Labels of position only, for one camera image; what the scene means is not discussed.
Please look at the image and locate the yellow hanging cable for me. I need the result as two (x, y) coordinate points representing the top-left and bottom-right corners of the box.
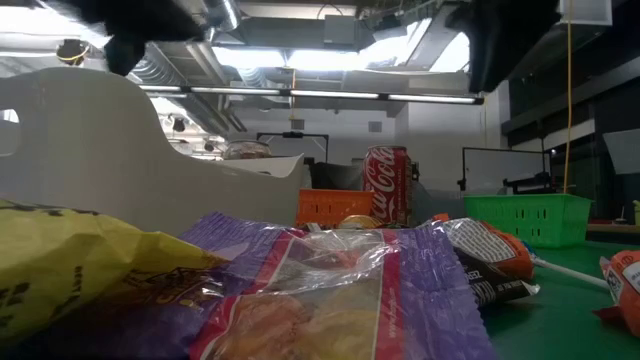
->
(562, 19), (574, 195)

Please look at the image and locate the blue white lollipop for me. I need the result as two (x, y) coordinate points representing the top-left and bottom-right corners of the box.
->
(522, 242), (610, 291)

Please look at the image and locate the purple snack bag clear window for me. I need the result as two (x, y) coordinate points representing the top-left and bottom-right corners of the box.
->
(9, 210), (499, 360)

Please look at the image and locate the orange pack with white label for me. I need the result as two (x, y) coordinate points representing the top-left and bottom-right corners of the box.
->
(432, 215), (535, 281)

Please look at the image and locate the round golden candy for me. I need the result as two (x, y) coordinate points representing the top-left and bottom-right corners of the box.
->
(337, 214), (384, 231)

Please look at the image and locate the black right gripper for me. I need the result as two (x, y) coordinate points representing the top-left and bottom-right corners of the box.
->
(447, 0), (561, 94)

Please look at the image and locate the black metal frame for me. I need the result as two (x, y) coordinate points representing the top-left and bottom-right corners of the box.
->
(457, 146), (552, 195)
(256, 131), (330, 164)

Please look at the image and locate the grey ceiling box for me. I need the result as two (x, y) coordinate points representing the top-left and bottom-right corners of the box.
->
(323, 14), (357, 49)

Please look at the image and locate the orange plastic basket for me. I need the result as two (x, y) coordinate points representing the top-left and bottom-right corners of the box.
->
(295, 188), (375, 229)

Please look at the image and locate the orange candy with QR label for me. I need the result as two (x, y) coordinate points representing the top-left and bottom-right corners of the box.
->
(592, 249), (640, 341)

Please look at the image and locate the long ceiling light bar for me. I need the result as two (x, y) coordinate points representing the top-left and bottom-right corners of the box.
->
(137, 85), (485, 106)

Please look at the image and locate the silver round air duct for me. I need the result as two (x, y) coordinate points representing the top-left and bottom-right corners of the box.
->
(202, 0), (241, 32)

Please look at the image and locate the green plastic basket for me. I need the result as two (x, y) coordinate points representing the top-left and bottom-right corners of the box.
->
(462, 193), (595, 250)

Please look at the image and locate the grey translucent plastic bin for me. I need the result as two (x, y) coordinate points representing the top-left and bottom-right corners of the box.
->
(410, 180), (466, 222)

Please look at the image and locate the grey board panel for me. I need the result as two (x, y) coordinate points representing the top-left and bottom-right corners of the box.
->
(602, 128), (640, 176)

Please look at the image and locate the yellow snack bag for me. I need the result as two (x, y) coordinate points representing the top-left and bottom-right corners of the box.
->
(0, 198), (229, 346)

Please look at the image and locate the white plastic bin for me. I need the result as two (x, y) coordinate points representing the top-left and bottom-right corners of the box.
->
(0, 67), (305, 237)

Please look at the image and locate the red Coca-Cola can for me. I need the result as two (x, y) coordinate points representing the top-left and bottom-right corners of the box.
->
(362, 144), (414, 225)

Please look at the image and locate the silver soda can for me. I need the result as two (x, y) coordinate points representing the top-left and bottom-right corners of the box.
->
(223, 139), (274, 161)

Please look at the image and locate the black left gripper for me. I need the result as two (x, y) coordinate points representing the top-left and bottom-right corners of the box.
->
(64, 0), (206, 77)

